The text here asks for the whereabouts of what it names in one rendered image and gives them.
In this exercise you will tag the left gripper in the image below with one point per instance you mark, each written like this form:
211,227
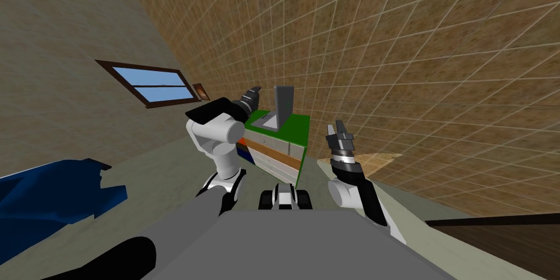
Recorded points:
249,103

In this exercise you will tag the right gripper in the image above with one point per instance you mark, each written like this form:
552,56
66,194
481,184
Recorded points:
341,143

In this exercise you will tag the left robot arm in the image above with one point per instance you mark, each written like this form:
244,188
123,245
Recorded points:
218,131

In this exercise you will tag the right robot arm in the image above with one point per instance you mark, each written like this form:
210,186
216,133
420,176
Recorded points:
356,188

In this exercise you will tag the green dresser with grey laptop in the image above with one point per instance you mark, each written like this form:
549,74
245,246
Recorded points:
284,140

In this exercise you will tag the brown framed window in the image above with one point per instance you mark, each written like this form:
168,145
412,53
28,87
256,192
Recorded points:
153,85

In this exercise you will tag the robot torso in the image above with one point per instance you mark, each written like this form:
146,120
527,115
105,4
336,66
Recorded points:
288,245

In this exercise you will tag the blue bed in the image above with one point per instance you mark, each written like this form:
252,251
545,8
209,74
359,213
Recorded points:
48,201

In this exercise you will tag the small brown wall picture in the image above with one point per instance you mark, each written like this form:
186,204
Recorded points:
201,91

